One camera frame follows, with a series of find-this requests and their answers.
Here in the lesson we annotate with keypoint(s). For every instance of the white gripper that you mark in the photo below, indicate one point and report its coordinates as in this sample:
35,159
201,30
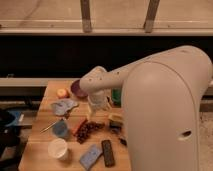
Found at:
97,101

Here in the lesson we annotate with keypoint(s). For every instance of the dark red grape bunch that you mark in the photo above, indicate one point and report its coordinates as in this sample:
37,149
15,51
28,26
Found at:
87,129

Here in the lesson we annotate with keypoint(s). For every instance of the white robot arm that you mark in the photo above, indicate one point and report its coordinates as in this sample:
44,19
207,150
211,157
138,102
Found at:
161,97

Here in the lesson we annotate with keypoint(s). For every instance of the white paper cup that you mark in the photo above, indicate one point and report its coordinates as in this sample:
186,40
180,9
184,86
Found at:
58,149

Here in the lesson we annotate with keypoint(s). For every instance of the green plastic tray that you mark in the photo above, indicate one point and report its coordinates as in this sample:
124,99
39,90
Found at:
116,96

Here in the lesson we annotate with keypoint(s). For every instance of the purple bowl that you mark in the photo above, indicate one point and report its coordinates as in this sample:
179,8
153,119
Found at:
77,91

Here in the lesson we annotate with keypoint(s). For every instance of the banana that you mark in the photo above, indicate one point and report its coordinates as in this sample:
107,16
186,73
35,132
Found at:
115,117

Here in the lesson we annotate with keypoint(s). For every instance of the orange carrot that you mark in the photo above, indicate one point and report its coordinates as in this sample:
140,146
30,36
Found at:
78,126

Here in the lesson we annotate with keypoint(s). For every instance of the apple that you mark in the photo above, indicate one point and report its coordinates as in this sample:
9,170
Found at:
62,93

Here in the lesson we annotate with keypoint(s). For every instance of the small dark toy block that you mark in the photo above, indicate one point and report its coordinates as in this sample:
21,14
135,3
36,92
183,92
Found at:
115,126

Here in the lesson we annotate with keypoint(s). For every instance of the grey blue cloth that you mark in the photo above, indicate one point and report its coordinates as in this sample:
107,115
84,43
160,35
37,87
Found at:
62,106

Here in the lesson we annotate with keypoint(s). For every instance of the dark rectangular remote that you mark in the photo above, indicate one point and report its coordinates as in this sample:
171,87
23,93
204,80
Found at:
108,153

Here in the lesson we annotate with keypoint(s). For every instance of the metal spoon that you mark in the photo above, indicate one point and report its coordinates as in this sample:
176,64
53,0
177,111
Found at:
51,125

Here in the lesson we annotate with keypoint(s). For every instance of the blue sponge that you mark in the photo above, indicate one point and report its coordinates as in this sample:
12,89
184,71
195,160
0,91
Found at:
89,158

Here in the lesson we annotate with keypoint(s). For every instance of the black handled utensil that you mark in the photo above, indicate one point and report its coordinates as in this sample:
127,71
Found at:
122,141

